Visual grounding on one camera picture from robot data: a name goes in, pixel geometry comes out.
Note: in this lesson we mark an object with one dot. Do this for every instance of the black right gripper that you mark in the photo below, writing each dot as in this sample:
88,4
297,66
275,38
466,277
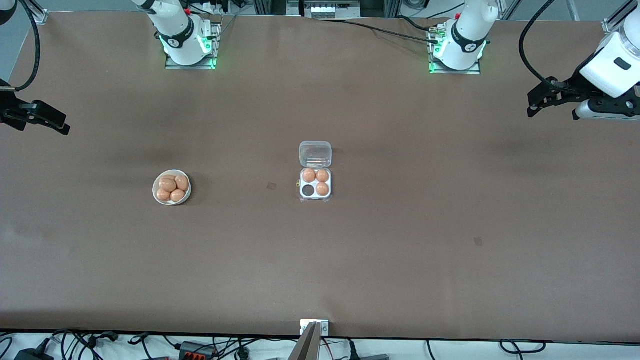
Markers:
11,111

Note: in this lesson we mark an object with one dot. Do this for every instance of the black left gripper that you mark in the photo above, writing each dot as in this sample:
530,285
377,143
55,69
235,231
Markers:
568,88

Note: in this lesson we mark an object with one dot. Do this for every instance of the brown egg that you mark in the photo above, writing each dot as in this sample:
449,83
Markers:
167,176
177,195
309,175
163,194
182,183
322,188
322,175
167,184

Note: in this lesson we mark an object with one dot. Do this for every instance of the clear plastic egg box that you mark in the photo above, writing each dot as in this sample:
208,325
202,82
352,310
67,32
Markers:
315,152

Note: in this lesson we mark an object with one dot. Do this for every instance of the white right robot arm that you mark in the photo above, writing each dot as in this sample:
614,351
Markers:
175,30

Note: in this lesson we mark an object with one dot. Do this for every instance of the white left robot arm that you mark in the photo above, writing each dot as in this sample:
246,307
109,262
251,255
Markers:
467,30

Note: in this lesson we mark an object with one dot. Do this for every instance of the black box with orange levers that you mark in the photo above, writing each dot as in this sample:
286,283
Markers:
197,352

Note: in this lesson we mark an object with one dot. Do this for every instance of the grey box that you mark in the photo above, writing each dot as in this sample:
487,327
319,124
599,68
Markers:
372,357

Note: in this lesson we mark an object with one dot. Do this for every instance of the white round bowl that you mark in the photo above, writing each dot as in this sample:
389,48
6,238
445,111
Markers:
171,203

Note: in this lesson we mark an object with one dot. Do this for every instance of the white power strip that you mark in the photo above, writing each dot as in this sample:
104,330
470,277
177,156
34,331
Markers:
215,7

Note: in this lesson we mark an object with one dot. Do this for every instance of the brown table cover sheet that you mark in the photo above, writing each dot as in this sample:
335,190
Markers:
400,280

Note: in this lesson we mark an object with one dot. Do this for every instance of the black power adapter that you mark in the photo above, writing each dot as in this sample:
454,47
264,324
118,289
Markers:
32,355

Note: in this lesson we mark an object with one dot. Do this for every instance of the white terminal block unit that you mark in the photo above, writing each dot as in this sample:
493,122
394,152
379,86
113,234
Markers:
322,9

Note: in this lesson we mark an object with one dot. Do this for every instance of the aluminium profile bar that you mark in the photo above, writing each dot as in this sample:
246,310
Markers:
307,347

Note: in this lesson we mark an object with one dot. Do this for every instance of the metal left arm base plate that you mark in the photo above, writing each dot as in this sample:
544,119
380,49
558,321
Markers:
475,71

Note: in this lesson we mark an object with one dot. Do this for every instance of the metal corner bracket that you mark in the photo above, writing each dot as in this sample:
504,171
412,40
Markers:
611,25
42,19

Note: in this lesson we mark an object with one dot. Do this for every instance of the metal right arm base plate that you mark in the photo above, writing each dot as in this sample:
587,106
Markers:
172,65

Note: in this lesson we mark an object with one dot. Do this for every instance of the small metal bracket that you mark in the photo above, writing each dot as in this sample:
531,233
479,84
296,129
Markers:
325,328

